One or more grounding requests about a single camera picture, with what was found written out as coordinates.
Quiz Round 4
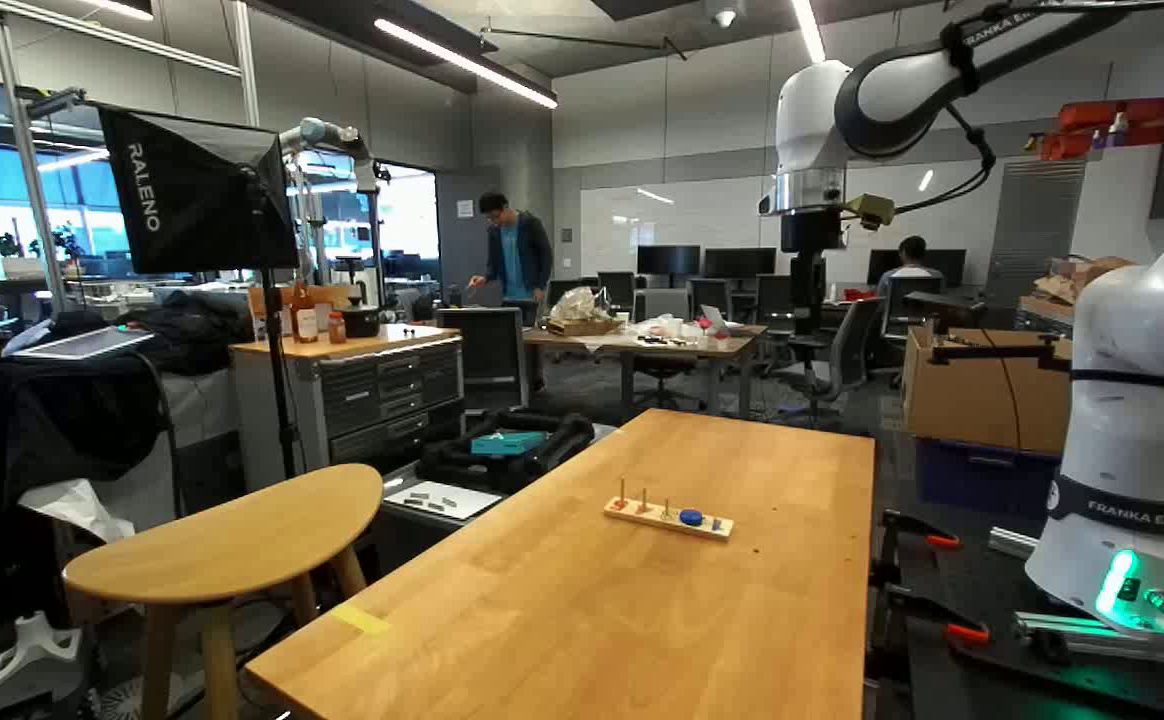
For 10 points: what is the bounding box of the wooden background table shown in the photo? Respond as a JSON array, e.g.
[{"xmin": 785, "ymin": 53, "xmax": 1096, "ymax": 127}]
[{"xmin": 524, "ymin": 324, "xmax": 768, "ymax": 415}]

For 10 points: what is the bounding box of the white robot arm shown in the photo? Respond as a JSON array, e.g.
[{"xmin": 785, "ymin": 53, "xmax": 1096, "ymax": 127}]
[{"xmin": 762, "ymin": 0, "xmax": 1164, "ymax": 632}]

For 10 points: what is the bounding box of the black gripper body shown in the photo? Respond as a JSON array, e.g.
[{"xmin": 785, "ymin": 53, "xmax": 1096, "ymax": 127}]
[{"xmin": 778, "ymin": 209, "xmax": 843, "ymax": 261}]

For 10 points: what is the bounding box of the cardboard box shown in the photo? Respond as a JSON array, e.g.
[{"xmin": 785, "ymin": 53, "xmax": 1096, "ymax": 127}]
[{"xmin": 902, "ymin": 330, "xmax": 1067, "ymax": 455}]

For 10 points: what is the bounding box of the black softbox light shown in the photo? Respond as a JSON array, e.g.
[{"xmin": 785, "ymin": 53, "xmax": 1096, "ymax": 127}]
[{"xmin": 95, "ymin": 106, "xmax": 297, "ymax": 271}]

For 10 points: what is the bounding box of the wooden peg board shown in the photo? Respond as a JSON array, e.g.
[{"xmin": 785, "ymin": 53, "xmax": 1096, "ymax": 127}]
[{"xmin": 604, "ymin": 490, "xmax": 737, "ymax": 541}]

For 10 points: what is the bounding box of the grey drawer cabinet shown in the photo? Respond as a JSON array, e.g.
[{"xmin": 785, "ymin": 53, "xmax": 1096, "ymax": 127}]
[{"xmin": 233, "ymin": 324, "xmax": 463, "ymax": 490}]

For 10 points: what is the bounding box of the round wooden stool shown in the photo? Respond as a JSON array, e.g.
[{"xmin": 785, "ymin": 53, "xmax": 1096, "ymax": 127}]
[{"xmin": 65, "ymin": 465, "xmax": 382, "ymax": 720}]

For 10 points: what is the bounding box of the person in blue shirt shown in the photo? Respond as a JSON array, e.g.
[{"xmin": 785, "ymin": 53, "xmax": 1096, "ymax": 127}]
[{"xmin": 473, "ymin": 192, "xmax": 553, "ymax": 324}]

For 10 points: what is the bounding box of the blue storage bin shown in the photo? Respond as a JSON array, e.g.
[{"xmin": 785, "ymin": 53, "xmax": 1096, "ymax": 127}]
[{"xmin": 916, "ymin": 439, "xmax": 1058, "ymax": 520}]

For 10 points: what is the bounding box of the teal flat case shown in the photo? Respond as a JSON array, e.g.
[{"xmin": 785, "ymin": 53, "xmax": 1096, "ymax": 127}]
[{"xmin": 416, "ymin": 408, "xmax": 590, "ymax": 495}]

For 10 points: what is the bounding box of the orange handled clamp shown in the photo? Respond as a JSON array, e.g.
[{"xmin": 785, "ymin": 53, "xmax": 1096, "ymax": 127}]
[
  {"xmin": 878, "ymin": 513, "xmax": 963, "ymax": 551},
  {"xmin": 884, "ymin": 584, "xmax": 991, "ymax": 648}
]

